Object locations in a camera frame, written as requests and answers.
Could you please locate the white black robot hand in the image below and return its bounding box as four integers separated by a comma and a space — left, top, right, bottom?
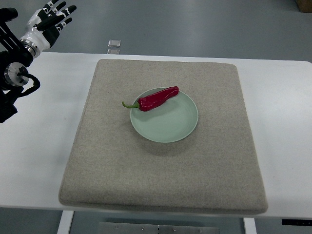
20, 0, 77, 58

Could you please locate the red pepper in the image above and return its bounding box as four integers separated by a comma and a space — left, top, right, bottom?
122, 86, 179, 112

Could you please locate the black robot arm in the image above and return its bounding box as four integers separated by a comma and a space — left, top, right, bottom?
0, 8, 40, 123

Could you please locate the clear floor plate near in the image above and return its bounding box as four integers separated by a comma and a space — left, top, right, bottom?
107, 49, 120, 55

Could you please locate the clear floor plate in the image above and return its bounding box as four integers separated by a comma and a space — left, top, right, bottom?
108, 39, 121, 48
107, 49, 120, 55

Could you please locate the clear floor plate far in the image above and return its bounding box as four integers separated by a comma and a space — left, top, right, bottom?
108, 39, 121, 48

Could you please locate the light green plate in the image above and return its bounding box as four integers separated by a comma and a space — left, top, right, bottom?
130, 91, 198, 143

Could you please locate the white left table leg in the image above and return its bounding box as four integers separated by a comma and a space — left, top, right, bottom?
57, 211, 74, 234

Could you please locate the white table leg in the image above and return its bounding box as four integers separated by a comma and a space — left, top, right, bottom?
57, 211, 74, 234
243, 218, 257, 234

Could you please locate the beige felt mat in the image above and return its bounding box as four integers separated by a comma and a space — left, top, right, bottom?
58, 59, 268, 215

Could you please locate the cardboard box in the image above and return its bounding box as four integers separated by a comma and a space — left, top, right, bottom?
296, 0, 312, 13

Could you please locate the white right table leg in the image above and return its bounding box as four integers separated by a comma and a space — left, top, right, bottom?
243, 218, 257, 234

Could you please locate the black table control panel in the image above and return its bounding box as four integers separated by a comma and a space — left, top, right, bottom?
281, 219, 312, 226

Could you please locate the metal base plate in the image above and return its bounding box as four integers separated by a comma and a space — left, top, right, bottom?
97, 222, 220, 234

